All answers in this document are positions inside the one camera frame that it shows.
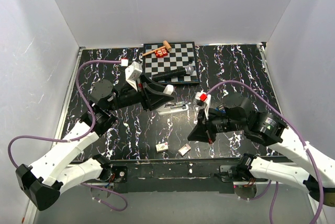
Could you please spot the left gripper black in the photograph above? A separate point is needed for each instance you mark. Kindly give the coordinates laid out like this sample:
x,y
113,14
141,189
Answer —
x,y
149,100

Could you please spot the white staple box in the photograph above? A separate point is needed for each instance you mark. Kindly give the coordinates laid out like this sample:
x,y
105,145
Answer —
x,y
161,147

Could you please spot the red dice block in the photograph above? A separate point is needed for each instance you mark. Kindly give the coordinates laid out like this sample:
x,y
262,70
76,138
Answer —
x,y
160,53

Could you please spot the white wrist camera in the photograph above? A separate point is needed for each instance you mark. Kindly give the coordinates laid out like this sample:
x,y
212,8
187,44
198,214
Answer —
x,y
132,74
203,100

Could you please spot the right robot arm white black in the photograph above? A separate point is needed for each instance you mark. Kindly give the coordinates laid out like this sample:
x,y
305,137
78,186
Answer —
x,y
313,172

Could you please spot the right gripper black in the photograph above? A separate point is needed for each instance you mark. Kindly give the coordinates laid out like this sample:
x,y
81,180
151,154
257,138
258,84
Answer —
x,y
199,133

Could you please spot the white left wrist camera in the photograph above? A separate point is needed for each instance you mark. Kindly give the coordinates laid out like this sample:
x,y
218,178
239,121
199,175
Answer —
x,y
132,74

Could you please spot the wooden mallet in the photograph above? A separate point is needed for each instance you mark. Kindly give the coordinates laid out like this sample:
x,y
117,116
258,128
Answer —
x,y
165,46

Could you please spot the black microphone silver grille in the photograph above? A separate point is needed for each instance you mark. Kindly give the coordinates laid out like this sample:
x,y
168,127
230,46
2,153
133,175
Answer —
x,y
188,70

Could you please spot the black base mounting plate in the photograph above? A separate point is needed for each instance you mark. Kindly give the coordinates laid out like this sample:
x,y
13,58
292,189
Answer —
x,y
171,175

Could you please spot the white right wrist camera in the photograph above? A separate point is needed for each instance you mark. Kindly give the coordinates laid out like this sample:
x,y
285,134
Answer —
x,y
203,100

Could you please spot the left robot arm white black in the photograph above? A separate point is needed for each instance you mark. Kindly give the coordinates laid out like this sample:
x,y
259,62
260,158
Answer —
x,y
46,179

